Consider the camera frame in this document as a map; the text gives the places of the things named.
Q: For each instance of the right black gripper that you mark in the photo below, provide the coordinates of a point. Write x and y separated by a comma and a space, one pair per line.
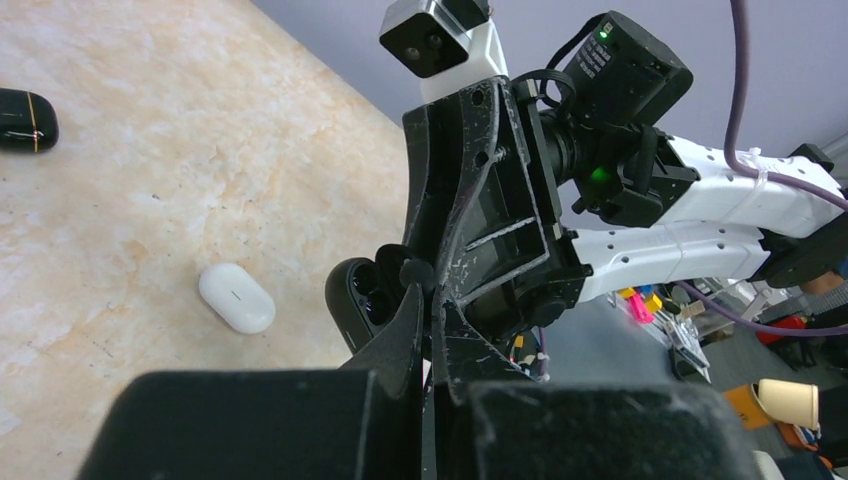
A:
483, 204

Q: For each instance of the white charging case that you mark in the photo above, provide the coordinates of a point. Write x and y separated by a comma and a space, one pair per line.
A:
237, 297

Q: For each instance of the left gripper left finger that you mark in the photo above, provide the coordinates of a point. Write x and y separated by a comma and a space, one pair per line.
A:
359, 421

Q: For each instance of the black earbud charging case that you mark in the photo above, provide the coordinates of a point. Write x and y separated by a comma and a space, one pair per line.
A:
29, 122

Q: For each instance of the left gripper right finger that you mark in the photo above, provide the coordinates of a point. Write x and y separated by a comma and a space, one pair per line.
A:
493, 422

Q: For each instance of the black earbud front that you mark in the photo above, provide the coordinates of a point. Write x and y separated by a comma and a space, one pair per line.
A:
418, 272

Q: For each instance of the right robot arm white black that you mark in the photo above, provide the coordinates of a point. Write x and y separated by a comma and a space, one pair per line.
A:
653, 208

